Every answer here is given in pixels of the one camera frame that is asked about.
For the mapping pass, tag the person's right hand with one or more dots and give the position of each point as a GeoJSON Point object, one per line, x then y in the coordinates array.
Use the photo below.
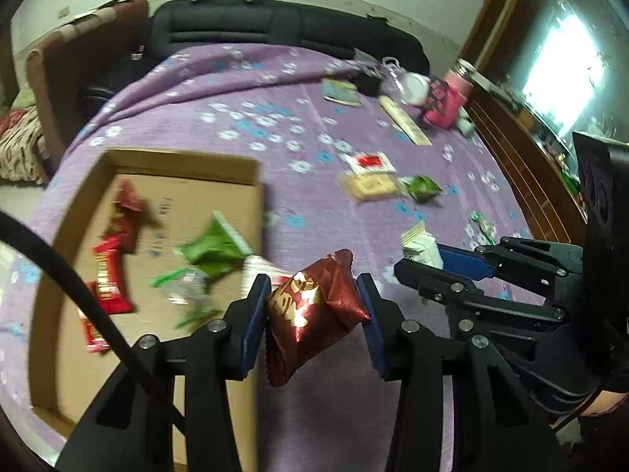
{"type": "Point", "coordinates": [607, 403]}

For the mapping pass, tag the small green candy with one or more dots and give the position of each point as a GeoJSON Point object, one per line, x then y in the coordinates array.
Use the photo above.
{"type": "Point", "coordinates": [481, 226]}

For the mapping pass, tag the small black box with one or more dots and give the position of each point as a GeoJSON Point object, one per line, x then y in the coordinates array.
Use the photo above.
{"type": "Point", "coordinates": [368, 82]}

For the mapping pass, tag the small green snack packet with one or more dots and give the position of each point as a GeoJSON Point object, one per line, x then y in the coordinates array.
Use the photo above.
{"type": "Point", "coordinates": [422, 189]}

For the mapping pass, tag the tan cracker packet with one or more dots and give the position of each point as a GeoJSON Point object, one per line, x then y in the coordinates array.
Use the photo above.
{"type": "Point", "coordinates": [373, 187]}

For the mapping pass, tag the long red snack bar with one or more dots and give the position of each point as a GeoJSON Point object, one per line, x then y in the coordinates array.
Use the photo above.
{"type": "Point", "coordinates": [108, 275]}

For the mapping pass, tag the cardboard box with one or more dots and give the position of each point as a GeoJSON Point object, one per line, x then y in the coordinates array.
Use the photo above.
{"type": "Point", "coordinates": [162, 191]}

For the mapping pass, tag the long beige box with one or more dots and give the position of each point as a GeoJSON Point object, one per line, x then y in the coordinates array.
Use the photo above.
{"type": "Point", "coordinates": [405, 120]}

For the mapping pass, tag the clear green-edged snack packet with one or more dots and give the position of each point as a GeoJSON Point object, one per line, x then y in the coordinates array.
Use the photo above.
{"type": "Point", "coordinates": [184, 287]}

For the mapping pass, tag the large green snack packet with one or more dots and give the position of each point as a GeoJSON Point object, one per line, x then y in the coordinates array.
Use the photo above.
{"type": "Point", "coordinates": [216, 248]}

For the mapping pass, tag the white cream snack packet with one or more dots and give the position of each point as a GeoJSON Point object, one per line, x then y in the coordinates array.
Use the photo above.
{"type": "Point", "coordinates": [420, 246]}

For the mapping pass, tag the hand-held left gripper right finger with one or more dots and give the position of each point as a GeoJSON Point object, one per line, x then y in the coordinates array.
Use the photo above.
{"type": "Point", "coordinates": [376, 324]}

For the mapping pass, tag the clear plastic bag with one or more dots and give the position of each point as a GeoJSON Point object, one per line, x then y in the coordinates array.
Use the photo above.
{"type": "Point", "coordinates": [390, 66]}

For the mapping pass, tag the brown armchair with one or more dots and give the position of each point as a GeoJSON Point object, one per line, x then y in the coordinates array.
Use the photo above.
{"type": "Point", "coordinates": [88, 44]}

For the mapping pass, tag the green printed card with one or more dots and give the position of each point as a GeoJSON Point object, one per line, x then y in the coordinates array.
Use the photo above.
{"type": "Point", "coordinates": [341, 92]}

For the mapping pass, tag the pink bottle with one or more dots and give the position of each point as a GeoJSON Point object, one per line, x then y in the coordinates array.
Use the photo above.
{"type": "Point", "coordinates": [444, 101]}

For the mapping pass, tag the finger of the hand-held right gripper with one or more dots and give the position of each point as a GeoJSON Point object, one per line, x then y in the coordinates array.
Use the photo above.
{"type": "Point", "coordinates": [432, 282]}
{"type": "Point", "coordinates": [464, 261]}

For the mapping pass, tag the white cup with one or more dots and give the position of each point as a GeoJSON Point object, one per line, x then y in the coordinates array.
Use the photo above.
{"type": "Point", "coordinates": [415, 89]}

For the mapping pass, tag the black sofa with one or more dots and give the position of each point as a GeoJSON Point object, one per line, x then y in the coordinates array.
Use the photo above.
{"type": "Point", "coordinates": [275, 24]}

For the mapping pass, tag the small red gold snack bar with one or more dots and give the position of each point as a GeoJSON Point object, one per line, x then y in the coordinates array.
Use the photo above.
{"type": "Point", "coordinates": [93, 334]}

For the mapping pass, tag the white and red snack packet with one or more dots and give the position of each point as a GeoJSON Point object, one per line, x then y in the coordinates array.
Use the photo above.
{"type": "Point", "coordinates": [265, 268]}

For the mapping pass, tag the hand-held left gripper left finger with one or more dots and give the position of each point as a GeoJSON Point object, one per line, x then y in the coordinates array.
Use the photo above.
{"type": "Point", "coordinates": [253, 324]}

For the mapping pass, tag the dark red foil snack packet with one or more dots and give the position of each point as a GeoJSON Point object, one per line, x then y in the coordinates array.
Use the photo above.
{"type": "Point", "coordinates": [309, 314]}

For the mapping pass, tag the white packet with red label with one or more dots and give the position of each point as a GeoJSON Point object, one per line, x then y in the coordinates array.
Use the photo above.
{"type": "Point", "coordinates": [368, 162]}

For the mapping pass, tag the floral blanket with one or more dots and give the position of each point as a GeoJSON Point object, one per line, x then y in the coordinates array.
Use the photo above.
{"type": "Point", "coordinates": [14, 142]}

